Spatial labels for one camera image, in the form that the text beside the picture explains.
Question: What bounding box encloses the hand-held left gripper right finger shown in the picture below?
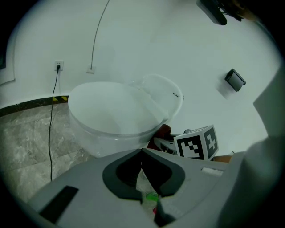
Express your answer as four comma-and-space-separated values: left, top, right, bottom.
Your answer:
142, 148, 186, 198

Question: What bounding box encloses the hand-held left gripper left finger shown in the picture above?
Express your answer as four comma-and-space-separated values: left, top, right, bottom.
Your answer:
102, 148, 143, 201

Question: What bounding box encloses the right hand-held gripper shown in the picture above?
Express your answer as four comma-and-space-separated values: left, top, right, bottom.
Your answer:
153, 124, 220, 161

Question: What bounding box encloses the red-brown cloth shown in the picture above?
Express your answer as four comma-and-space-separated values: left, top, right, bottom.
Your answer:
148, 124, 172, 149

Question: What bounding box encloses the white oval basin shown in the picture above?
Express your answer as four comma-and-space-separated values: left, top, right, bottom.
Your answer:
67, 73, 184, 159

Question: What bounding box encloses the person's face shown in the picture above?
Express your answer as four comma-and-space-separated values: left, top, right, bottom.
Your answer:
224, 0, 265, 23

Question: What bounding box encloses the black power cable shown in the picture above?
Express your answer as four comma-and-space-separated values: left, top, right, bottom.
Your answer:
48, 65, 61, 182

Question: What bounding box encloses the black wall panel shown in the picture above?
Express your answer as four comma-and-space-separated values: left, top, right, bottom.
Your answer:
224, 68, 247, 93

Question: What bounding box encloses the white wall socket with plug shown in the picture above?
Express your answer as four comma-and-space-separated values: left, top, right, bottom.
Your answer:
54, 60, 65, 72

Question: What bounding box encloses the grey wall cable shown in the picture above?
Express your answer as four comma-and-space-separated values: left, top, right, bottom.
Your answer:
90, 0, 111, 70

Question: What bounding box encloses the black head-worn camera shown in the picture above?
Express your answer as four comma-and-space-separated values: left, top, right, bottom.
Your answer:
195, 0, 228, 26

